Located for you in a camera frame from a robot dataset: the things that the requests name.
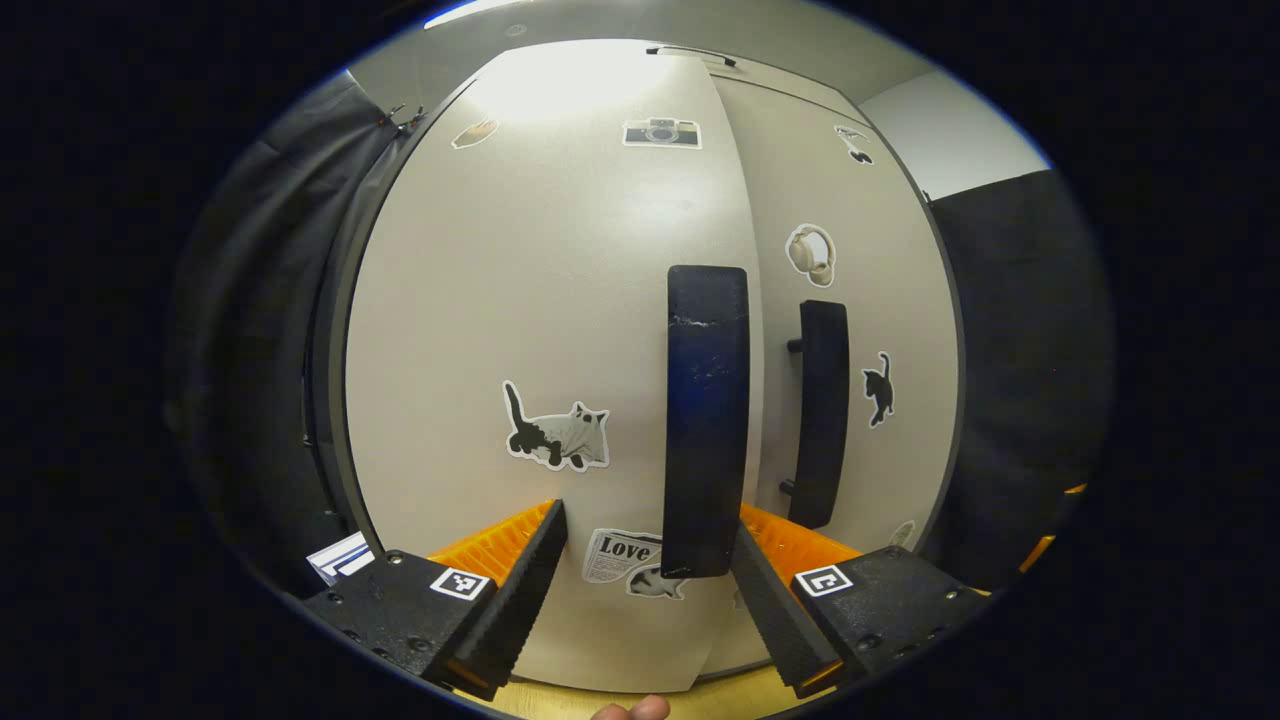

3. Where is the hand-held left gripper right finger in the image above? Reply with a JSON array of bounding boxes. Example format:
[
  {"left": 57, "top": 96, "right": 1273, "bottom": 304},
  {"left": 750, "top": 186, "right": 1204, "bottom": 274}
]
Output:
[{"left": 730, "top": 503, "right": 991, "bottom": 699}]

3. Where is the black backdrop cloth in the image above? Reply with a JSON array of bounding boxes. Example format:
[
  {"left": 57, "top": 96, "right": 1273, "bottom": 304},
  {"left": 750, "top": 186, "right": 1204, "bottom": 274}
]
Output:
[
  {"left": 165, "top": 72, "right": 426, "bottom": 601},
  {"left": 918, "top": 168, "right": 1119, "bottom": 593}
]

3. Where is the white cabinet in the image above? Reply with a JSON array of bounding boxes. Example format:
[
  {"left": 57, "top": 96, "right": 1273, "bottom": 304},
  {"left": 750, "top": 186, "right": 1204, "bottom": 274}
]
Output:
[{"left": 305, "top": 38, "right": 966, "bottom": 696}]

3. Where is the black door handle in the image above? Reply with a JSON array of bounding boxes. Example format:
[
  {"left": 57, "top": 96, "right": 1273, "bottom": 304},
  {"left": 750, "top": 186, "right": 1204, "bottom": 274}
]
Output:
[
  {"left": 660, "top": 264, "right": 751, "bottom": 580},
  {"left": 778, "top": 299, "right": 852, "bottom": 531}
]

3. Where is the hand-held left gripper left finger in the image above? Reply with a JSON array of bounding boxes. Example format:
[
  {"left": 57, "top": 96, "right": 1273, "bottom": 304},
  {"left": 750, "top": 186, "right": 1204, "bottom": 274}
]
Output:
[{"left": 300, "top": 498, "right": 569, "bottom": 701}]

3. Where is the white door black cat sticker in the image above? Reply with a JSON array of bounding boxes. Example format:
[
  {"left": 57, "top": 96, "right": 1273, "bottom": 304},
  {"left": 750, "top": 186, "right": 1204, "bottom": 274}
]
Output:
[{"left": 705, "top": 72, "right": 966, "bottom": 681}]

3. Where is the white box with dark stripes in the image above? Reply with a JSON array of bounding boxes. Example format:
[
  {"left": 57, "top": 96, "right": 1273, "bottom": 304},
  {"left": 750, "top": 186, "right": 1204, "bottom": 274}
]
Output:
[{"left": 305, "top": 531, "right": 378, "bottom": 588}]

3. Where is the white door with camera sticker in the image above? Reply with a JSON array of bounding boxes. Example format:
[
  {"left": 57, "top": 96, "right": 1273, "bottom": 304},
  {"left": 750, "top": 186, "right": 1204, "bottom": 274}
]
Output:
[{"left": 343, "top": 38, "right": 766, "bottom": 694}]

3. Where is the white cabinet drawer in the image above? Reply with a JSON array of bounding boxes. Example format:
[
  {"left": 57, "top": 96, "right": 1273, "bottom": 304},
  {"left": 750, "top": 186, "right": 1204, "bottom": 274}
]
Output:
[{"left": 600, "top": 40, "right": 866, "bottom": 106}]

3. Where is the metal drawer handle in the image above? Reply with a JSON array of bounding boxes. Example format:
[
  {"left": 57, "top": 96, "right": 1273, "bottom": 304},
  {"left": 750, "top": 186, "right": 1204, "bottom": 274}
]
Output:
[{"left": 645, "top": 44, "right": 739, "bottom": 69}]

